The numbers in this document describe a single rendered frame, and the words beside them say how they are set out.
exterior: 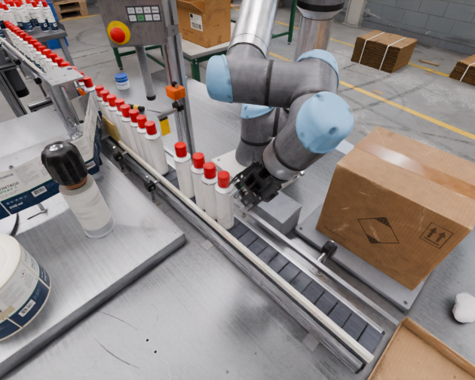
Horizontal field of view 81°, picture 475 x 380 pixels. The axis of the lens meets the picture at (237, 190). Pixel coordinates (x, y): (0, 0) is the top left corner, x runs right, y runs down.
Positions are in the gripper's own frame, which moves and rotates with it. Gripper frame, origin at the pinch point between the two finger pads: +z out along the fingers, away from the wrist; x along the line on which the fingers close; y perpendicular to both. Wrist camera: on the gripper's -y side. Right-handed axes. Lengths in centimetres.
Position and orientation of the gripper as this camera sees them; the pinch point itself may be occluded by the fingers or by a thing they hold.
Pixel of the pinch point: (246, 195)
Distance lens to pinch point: 69.1
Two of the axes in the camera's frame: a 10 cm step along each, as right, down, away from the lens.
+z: -3.6, 3.7, 8.6
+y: -7.2, 4.8, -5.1
